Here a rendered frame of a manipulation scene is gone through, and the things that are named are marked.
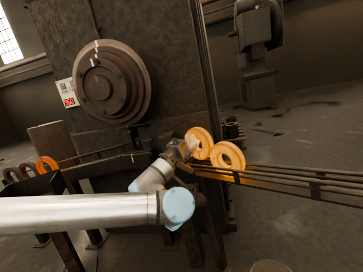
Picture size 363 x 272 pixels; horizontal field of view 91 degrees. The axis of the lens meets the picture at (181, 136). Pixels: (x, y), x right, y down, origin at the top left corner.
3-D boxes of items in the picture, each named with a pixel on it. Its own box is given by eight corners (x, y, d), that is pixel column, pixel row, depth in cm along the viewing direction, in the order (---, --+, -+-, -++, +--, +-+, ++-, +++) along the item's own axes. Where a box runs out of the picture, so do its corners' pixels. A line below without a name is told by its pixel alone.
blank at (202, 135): (185, 128, 89) (180, 129, 87) (209, 124, 77) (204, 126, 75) (194, 157, 91) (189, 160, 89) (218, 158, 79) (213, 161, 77)
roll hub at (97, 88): (93, 117, 101) (74, 66, 94) (137, 109, 94) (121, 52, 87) (86, 120, 96) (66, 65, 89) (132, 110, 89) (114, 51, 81)
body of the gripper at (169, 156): (186, 138, 72) (166, 157, 66) (194, 154, 76) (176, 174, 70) (174, 136, 78) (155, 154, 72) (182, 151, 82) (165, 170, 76)
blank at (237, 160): (208, 142, 80) (204, 145, 78) (239, 138, 68) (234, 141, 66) (220, 174, 82) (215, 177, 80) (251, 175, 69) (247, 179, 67)
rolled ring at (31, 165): (29, 160, 130) (33, 158, 133) (13, 165, 136) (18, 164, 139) (42, 181, 134) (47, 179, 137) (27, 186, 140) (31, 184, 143)
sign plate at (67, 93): (67, 108, 125) (57, 81, 120) (99, 100, 119) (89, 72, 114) (65, 108, 123) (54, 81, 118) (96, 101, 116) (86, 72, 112)
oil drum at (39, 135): (65, 162, 387) (47, 122, 363) (87, 158, 372) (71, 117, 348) (39, 176, 332) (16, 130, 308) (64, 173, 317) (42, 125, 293)
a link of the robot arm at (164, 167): (170, 184, 67) (156, 178, 75) (179, 176, 70) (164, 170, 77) (160, 167, 63) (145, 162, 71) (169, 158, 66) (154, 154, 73)
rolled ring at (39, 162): (32, 168, 134) (37, 165, 137) (51, 184, 134) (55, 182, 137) (39, 152, 126) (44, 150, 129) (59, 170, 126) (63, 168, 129)
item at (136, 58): (96, 130, 116) (68, 53, 103) (164, 119, 104) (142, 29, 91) (89, 134, 110) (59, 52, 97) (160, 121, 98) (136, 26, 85)
